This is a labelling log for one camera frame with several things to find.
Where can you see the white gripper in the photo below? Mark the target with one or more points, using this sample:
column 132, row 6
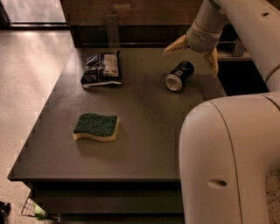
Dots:
column 202, row 40

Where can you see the blue pepsi can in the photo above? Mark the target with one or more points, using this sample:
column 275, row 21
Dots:
column 177, row 78

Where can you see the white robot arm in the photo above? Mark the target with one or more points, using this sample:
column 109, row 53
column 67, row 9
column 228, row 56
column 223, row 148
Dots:
column 227, row 146

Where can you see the dark chip bag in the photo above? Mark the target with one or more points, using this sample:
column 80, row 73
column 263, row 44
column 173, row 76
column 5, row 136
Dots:
column 102, row 69

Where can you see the green and yellow sponge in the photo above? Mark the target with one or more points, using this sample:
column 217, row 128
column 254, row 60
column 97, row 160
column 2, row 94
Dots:
column 102, row 128

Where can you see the dark object at floor edge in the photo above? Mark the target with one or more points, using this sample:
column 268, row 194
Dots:
column 5, row 209

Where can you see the right metal shelf bracket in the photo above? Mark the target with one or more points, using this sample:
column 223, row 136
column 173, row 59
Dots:
column 238, row 48

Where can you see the metal shelf bracket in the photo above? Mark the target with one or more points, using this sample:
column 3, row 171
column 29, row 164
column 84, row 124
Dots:
column 112, row 30
column 238, row 48

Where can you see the left metal shelf bracket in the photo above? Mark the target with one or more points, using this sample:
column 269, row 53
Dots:
column 112, row 30

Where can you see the wire basket with green item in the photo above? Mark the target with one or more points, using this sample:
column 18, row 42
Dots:
column 32, row 209

